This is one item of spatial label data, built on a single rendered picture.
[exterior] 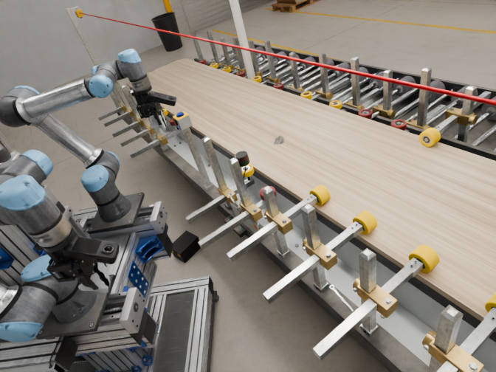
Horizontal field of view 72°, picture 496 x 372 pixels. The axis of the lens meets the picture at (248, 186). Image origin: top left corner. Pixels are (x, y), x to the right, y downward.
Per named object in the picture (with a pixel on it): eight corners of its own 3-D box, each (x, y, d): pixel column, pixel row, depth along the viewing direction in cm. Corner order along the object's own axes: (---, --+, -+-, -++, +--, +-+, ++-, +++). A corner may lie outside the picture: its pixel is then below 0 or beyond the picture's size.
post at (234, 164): (255, 235, 180) (231, 162, 151) (251, 232, 182) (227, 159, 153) (260, 231, 181) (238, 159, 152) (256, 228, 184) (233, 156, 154)
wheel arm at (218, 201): (190, 225, 180) (187, 219, 177) (187, 222, 182) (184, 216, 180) (255, 184, 194) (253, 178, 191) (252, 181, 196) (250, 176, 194)
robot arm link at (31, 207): (6, 174, 71) (40, 169, 69) (38, 212, 78) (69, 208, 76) (-21, 199, 65) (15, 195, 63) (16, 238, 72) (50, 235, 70)
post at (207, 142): (229, 209, 197) (204, 140, 167) (226, 207, 199) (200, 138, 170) (234, 207, 198) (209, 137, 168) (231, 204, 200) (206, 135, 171)
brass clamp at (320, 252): (326, 271, 123) (325, 263, 119) (301, 251, 132) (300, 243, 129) (339, 262, 125) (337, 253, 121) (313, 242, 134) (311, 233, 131)
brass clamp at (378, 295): (385, 319, 104) (385, 311, 101) (351, 291, 114) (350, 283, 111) (398, 307, 106) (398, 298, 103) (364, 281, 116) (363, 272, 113)
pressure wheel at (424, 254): (423, 255, 110) (404, 252, 118) (433, 275, 111) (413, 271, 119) (435, 244, 112) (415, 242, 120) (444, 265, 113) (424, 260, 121)
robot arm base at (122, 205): (96, 224, 157) (85, 209, 151) (106, 203, 169) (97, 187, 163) (126, 218, 155) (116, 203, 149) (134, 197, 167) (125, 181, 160)
